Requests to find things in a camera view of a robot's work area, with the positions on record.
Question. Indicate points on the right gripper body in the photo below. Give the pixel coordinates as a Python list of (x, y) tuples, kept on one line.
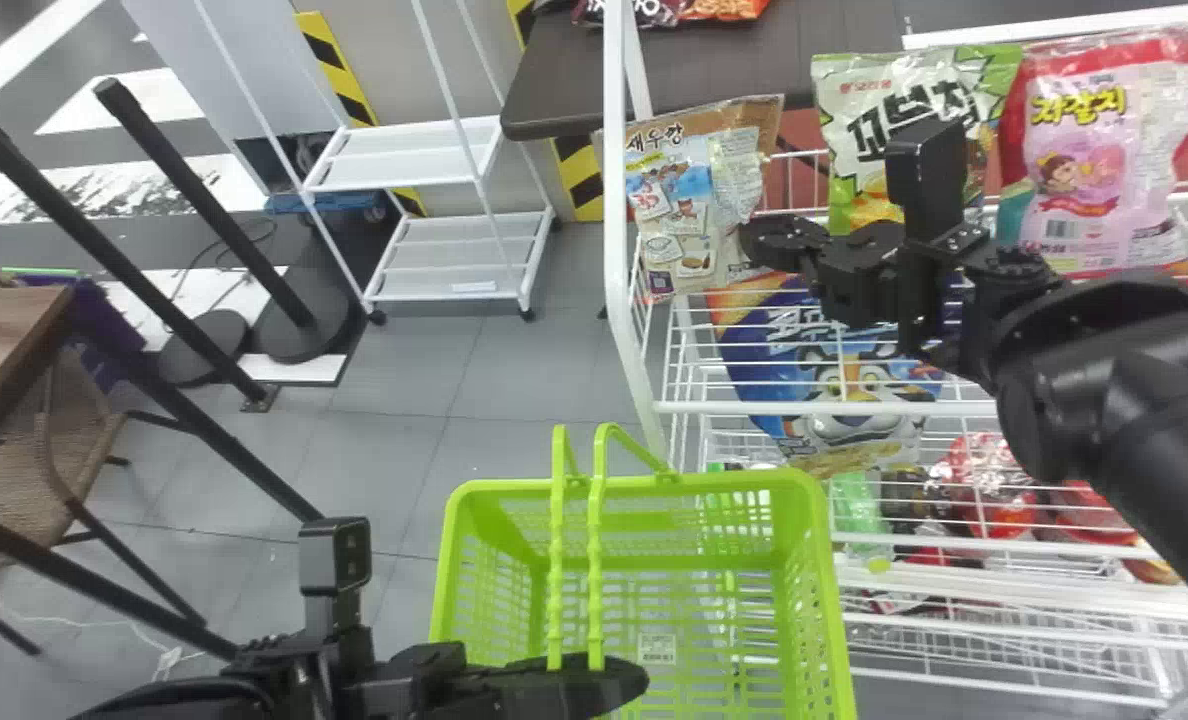
[(854, 290)]

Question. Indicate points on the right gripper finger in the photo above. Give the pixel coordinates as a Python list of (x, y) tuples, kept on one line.
[(872, 236), (779, 245)]

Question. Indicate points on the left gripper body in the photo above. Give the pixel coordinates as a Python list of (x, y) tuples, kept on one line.
[(424, 685)]

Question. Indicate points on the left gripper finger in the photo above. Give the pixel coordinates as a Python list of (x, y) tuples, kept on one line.
[(619, 668), (554, 695)]

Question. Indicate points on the green basket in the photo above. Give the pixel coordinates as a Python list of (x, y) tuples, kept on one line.
[(654, 600)]

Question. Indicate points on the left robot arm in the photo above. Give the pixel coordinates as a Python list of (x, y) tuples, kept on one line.
[(244, 690)]

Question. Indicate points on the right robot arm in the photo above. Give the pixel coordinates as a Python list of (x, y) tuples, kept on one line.
[(1134, 400)]

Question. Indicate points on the blue snack packet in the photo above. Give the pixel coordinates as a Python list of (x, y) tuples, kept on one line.
[(804, 370)]

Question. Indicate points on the beige snack packet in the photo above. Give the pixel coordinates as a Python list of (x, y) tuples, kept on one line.
[(699, 190)]

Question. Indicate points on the green snack packet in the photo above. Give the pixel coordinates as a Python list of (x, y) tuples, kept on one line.
[(864, 100)]

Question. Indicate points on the green bottle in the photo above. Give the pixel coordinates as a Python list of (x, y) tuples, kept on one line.
[(859, 515)]

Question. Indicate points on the pink snack packet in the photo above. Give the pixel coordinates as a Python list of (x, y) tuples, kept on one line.
[(1094, 150)]

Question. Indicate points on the red snack packet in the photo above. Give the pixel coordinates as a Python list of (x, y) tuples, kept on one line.
[(994, 485), (1094, 520)]

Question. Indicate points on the orange snack packet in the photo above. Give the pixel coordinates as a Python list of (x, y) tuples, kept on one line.
[(724, 8)]

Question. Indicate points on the black snack packet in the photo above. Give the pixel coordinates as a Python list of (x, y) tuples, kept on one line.
[(624, 10)]

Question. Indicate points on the white shelf trolley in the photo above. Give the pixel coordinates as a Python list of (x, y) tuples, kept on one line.
[(454, 250)]

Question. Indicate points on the wicker chair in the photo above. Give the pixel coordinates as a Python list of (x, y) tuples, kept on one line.
[(39, 460)]

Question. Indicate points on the purple crate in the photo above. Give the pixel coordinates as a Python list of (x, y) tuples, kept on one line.
[(104, 320)]

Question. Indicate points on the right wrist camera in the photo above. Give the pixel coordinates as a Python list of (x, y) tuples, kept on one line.
[(926, 180)]

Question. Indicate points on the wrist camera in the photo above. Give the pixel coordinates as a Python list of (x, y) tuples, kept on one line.
[(926, 180), (335, 555)]

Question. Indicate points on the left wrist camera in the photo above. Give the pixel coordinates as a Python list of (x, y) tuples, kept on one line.
[(335, 555)]

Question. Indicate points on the yellow black striped post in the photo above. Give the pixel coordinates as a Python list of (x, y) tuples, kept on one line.
[(339, 80), (579, 165)]

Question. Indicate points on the black post on round foot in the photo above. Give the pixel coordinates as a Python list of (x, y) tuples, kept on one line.
[(204, 200)]

